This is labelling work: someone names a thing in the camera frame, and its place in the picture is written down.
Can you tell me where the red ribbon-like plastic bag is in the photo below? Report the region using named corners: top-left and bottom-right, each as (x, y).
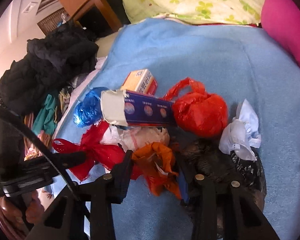
top-left (52, 121), bottom-right (125, 181)

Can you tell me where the orange plastic bag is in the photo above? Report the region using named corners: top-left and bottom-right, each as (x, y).
top-left (132, 142), bottom-right (181, 199)

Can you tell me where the red plastic bag ball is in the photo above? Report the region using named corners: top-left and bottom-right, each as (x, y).
top-left (162, 77), bottom-right (228, 139)

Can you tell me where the blue plastic bag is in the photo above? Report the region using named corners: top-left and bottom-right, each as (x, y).
top-left (74, 87), bottom-right (108, 127)

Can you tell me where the orange red medicine box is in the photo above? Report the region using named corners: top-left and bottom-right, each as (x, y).
top-left (120, 69), bottom-right (158, 95)

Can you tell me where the person's hand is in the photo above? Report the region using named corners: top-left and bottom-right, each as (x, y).
top-left (0, 191), bottom-right (44, 233)

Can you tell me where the pink striped cloth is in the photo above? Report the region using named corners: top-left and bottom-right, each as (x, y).
top-left (24, 113), bottom-right (52, 161)

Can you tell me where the black plastic bag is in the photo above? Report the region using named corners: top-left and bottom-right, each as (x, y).
top-left (180, 139), bottom-right (267, 210)

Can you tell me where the teal cloth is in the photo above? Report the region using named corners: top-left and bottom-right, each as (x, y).
top-left (32, 90), bottom-right (60, 135)

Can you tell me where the white crumpled plastic bag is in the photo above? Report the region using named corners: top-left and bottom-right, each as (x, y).
top-left (100, 126), bottom-right (170, 151)

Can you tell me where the black crumpled clothing pile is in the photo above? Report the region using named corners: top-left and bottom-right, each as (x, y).
top-left (0, 22), bottom-right (98, 116)

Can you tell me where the light blue towel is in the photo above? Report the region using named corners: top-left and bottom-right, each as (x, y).
top-left (43, 17), bottom-right (300, 240)

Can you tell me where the brown wooden headboard cabinet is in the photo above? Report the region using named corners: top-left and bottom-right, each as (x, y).
top-left (58, 0), bottom-right (130, 39)

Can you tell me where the magenta pillow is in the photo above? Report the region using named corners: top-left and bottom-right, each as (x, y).
top-left (261, 0), bottom-right (300, 67)

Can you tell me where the black cable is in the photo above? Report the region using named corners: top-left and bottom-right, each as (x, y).
top-left (0, 103), bottom-right (91, 221)

